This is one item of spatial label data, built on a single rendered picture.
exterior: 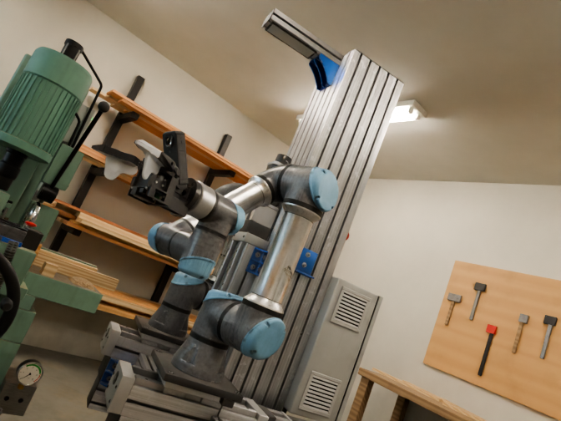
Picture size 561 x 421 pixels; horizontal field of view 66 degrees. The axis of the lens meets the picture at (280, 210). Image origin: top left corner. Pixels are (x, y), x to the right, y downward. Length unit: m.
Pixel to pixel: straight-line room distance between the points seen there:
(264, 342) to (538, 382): 2.68
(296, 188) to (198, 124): 3.23
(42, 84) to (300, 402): 1.26
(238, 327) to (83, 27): 3.34
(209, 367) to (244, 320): 0.17
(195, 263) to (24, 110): 0.73
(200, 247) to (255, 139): 3.77
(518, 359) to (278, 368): 2.39
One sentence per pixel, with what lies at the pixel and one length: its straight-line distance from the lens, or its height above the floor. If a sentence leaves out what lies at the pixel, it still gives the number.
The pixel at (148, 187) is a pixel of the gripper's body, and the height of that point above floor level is 1.19.
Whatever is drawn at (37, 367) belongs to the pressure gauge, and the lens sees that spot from 1.39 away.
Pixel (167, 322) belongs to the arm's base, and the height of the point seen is 0.86.
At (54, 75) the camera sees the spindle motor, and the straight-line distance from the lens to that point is 1.47.
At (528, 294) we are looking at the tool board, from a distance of 3.71.
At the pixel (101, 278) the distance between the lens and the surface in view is 1.57.
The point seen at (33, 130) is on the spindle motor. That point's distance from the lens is 1.44.
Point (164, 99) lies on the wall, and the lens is 4.23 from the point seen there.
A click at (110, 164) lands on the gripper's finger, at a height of 1.20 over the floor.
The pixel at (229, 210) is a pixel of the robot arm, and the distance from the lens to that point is 0.97.
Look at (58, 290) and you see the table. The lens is 1.40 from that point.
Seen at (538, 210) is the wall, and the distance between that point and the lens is 3.95.
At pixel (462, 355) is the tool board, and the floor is 1.22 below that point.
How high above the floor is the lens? 1.09
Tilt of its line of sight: 11 degrees up
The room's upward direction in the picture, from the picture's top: 22 degrees clockwise
